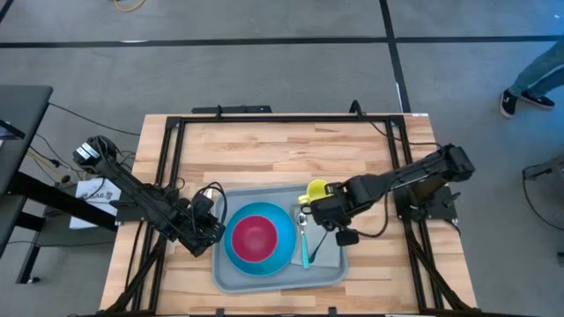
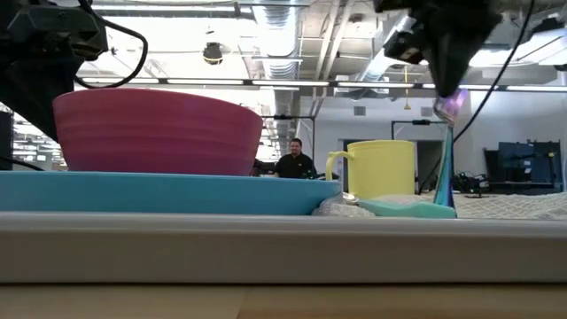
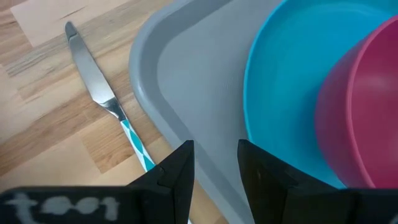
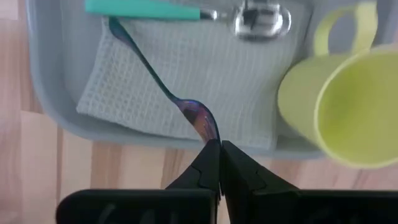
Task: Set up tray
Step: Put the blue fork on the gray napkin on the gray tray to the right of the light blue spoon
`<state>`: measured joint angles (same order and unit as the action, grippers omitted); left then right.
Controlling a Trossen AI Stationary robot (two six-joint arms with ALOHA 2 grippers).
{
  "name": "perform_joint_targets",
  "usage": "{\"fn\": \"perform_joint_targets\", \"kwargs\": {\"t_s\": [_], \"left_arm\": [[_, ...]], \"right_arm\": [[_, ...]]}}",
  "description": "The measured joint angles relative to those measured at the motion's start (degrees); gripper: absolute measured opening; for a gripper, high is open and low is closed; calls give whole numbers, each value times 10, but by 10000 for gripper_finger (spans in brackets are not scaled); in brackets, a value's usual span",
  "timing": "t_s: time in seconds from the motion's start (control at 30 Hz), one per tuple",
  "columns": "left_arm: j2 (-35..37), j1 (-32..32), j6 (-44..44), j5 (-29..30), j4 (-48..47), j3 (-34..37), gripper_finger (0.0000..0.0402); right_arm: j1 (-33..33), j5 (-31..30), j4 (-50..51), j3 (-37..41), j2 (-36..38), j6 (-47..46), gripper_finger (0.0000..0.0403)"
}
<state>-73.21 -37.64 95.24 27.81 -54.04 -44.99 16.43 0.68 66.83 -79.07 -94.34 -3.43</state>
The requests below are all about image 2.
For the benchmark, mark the black ceiling dome camera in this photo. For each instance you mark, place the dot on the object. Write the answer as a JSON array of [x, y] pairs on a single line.
[[212, 53]]

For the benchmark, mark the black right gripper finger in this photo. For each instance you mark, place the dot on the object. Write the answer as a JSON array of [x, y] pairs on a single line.
[[449, 73]]

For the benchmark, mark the person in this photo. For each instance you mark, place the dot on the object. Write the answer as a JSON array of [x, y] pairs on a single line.
[[294, 166]]

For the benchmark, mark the blue plate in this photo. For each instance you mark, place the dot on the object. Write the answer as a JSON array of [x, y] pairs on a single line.
[[155, 192]]

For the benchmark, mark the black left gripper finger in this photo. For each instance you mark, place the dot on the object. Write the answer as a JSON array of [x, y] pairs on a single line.
[[40, 115]]

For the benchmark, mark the long ceiling light strip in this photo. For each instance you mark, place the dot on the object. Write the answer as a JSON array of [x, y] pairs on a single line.
[[288, 83]]

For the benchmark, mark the black metal rig frame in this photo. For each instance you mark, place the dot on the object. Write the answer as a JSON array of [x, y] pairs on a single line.
[[418, 122], [288, 117]]

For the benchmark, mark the grey plastic tray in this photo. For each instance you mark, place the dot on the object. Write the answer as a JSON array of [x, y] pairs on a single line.
[[283, 248]]

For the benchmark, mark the silver slanted ceiling duct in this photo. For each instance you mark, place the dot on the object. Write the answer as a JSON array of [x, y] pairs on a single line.
[[376, 66]]

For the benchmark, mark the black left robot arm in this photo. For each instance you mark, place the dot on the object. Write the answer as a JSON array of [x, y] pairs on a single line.
[[13, 11]]

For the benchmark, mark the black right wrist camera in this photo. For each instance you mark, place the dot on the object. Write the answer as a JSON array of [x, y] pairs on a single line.
[[405, 46]]

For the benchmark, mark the black background robot arm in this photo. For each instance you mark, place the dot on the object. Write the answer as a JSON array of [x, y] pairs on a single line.
[[469, 181]]

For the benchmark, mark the yellow mug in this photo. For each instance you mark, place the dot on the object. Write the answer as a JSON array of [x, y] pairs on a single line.
[[381, 168]]

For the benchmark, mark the silver ribbed ceiling duct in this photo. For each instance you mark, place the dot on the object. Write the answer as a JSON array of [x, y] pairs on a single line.
[[278, 35]]

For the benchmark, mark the pink bowl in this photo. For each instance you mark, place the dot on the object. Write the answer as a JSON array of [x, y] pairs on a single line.
[[155, 133]]

